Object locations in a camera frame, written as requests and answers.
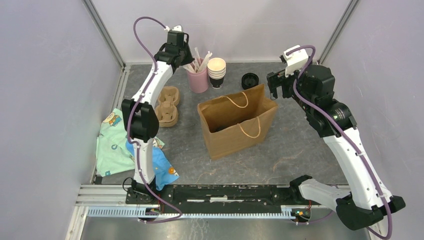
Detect brown paper takeout bag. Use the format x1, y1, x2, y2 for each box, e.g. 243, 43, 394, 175
197, 84, 278, 160

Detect brown cardboard cup carriers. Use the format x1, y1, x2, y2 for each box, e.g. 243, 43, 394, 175
155, 86, 181, 128

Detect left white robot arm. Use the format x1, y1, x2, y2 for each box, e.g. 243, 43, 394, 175
121, 25, 194, 204

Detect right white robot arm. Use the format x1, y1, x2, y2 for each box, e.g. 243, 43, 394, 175
266, 65, 406, 230

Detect wooden stirrers in wrappers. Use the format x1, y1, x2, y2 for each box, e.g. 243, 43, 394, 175
182, 47, 213, 74

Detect stack of black lids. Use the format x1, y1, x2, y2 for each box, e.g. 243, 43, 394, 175
241, 72, 259, 90

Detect pink metal utensil cup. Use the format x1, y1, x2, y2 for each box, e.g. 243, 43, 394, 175
187, 63, 209, 94

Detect stack of paper cups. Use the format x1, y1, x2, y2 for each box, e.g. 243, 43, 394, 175
207, 57, 226, 89

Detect blue patterned cloth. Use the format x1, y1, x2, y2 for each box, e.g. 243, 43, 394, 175
125, 140, 180, 191

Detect green patterned cloth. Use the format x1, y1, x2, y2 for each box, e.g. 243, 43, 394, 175
95, 108, 166, 178

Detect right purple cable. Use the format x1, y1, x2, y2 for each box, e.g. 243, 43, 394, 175
284, 44, 394, 240

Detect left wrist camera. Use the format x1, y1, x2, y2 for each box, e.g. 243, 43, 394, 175
164, 25, 183, 32

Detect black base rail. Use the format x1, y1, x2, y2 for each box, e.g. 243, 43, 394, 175
124, 184, 317, 215

